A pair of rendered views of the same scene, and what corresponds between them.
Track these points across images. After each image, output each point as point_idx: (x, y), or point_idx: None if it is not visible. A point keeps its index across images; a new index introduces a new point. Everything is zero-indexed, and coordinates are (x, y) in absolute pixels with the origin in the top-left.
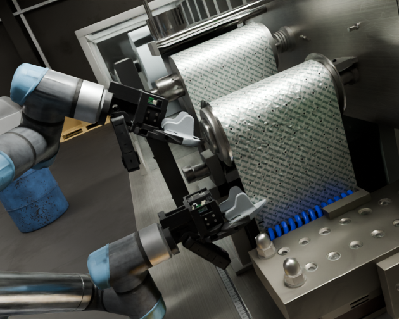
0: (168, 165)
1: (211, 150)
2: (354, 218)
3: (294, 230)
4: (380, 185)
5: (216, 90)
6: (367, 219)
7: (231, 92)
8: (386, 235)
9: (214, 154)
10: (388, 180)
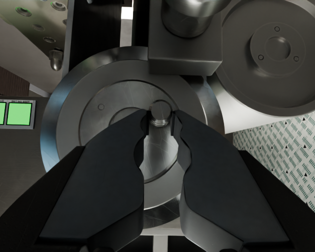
0: None
1: (121, 92)
2: (61, 13)
3: None
4: (145, 36)
5: (289, 183)
6: (53, 17)
7: (272, 164)
8: (20, 14)
9: (149, 71)
10: (131, 45)
